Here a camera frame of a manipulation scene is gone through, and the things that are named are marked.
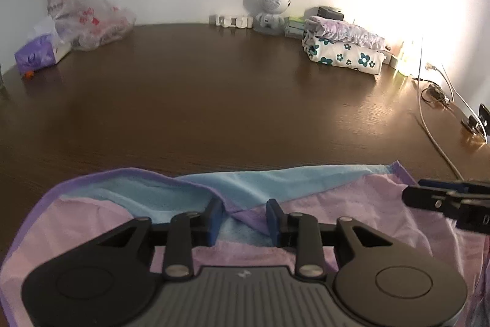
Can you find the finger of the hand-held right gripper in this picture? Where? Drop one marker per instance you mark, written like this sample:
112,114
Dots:
436,183
421,196

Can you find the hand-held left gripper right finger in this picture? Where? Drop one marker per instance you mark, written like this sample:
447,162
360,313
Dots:
273,223

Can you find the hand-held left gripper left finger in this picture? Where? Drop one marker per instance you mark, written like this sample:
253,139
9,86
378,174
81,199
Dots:
214,223

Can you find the pink and blue tank top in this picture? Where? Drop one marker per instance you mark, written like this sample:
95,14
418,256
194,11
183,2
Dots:
344,196

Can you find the black phone holder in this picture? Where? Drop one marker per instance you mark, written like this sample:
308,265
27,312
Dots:
472,126

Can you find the green bottle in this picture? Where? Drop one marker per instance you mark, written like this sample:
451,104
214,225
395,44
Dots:
406,60

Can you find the small white holder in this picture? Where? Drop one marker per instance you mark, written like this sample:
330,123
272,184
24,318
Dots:
394,59

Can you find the black book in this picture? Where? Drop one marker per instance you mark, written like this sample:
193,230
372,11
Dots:
387,49

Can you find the folded white floral cloth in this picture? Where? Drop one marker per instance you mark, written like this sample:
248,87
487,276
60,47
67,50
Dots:
344,57

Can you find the folded purple ruffled cloth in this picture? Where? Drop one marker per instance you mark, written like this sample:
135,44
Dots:
344,32

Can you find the pale green box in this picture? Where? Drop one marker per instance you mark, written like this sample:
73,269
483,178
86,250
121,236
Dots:
294,28

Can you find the small grey box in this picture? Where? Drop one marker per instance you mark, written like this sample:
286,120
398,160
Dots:
325,13

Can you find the white round speaker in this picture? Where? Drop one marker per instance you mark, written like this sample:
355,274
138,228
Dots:
270,1

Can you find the clear plastic bag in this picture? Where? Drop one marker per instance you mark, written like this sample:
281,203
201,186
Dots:
99,26

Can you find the large purple tissue pack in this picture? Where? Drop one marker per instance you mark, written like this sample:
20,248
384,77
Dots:
36,55

